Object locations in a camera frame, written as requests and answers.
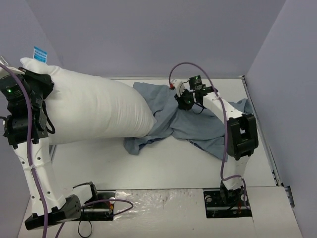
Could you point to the blue patterned pillowcase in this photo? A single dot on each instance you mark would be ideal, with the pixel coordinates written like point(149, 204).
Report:
point(204, 130)

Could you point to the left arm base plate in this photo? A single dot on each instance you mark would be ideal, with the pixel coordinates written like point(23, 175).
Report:
point(98, 211)

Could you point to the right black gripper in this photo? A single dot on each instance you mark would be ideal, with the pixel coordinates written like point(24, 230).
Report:
point(180, 99)

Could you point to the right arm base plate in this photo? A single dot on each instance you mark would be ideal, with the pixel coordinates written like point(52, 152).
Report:
point(216, 208)

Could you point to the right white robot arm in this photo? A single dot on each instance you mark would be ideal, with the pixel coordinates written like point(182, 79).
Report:
point(240, 139)

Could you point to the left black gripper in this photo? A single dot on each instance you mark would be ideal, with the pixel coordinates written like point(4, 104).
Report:
point(39, 78)

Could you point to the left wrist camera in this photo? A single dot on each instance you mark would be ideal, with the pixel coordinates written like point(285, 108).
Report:
point(7, 65)

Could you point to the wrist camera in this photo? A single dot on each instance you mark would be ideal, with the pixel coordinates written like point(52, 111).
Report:
point(7, 65)
point(179, 86)

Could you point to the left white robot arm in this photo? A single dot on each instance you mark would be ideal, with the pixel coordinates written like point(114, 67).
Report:
point(27, 132)

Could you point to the white pillow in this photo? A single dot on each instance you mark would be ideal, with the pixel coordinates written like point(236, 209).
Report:
point(84, 107)

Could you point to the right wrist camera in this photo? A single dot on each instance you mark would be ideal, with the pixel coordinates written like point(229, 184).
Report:
point(179, 86)

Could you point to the blue white pillow tag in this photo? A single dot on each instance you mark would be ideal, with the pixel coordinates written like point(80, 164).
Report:
point(40, 54)

